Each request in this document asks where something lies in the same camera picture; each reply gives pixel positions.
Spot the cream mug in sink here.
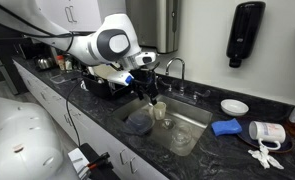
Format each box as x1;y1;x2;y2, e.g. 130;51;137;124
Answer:
149;102;167;120

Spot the steel kettle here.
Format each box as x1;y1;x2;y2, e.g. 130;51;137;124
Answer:
37;58;54;70

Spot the white box on cart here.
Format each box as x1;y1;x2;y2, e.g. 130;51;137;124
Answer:
68;148;89;179

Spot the stainless steel sink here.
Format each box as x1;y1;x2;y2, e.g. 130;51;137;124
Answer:
113;95;212;156

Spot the black orange tool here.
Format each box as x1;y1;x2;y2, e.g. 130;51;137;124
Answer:
87;152;110;169

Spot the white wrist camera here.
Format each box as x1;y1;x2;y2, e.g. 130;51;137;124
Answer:
106;51;157;87

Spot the black dish rack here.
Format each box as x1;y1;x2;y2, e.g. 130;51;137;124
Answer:
81;71;133;99

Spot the steel paper towel dispenser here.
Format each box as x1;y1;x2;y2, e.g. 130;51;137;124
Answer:
125;0;180;54

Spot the large cream plate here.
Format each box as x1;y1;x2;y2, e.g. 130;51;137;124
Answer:
87;64;116;79

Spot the white printed mug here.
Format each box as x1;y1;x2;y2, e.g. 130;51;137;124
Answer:
249;121;286;150

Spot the dark plastic container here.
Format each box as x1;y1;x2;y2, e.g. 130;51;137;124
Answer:
125;110;154;135

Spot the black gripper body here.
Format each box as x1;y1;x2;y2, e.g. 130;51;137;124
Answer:
131;70;158;94

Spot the small side faucet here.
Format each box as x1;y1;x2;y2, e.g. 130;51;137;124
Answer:
157;76;172;92

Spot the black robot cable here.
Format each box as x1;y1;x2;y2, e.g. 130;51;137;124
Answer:
65;77;85;148

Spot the white ceramic bowl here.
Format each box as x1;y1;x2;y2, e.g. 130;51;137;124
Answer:
221;99;249;117

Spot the spice jar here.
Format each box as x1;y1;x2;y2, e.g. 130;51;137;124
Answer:
56;55;65;70

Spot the blue sponge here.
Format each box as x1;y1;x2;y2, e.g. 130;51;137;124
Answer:
211;118;242;136

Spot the crumpled white paper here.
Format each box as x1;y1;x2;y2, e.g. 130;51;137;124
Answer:
248;146;283;169

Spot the clear glass bowl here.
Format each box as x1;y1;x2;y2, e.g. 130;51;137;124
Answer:
172;124;192;147

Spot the white cabinet front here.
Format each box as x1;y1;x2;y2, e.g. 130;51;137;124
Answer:
14;60;167;180

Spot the chrome gooseneck faucet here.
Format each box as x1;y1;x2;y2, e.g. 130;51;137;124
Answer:
165;57;187;95

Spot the chrome tap handle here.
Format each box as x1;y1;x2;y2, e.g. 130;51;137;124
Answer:
193;90;211;100

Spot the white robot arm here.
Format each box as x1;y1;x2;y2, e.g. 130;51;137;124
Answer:
0;0;156;180

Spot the dark blue plate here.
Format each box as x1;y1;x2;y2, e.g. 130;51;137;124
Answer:
238;120;293;153

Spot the black soap dispenser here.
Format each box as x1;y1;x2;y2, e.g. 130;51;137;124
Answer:
226;1;266;68

